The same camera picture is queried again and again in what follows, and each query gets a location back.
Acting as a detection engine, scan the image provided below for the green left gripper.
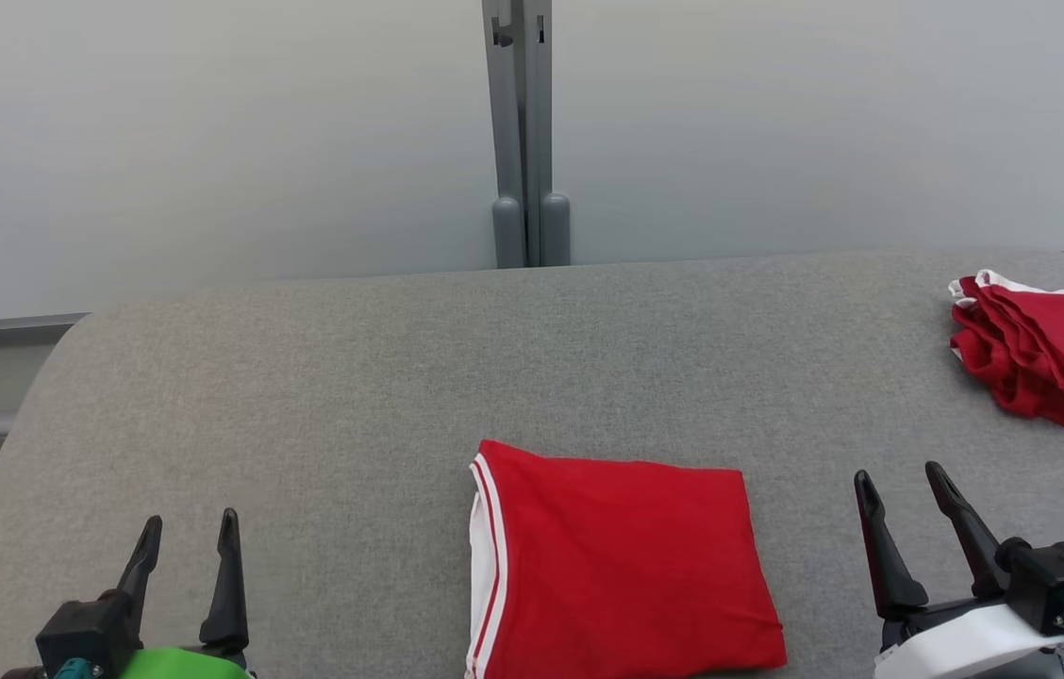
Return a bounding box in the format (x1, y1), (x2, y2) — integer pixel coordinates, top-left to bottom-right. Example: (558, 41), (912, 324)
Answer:
(115, 508), (255, 679)

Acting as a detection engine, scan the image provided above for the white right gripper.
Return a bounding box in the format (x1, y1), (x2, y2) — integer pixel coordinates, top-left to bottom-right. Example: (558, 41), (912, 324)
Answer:
(853, 461), (1064, 679)

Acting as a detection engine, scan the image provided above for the red shorts white trim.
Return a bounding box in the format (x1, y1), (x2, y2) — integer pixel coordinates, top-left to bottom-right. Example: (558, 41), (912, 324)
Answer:
(947, 270), (1064, 444)

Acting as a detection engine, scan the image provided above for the red white basketball jersey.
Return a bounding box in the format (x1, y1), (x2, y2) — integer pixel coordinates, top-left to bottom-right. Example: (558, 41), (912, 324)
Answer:
(466, 439), (788, 679)

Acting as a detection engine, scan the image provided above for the grey partition post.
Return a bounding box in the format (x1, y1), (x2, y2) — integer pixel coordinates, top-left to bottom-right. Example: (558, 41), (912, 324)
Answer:
(524, 0), (573, 269)
(482, 0), (527, 271)

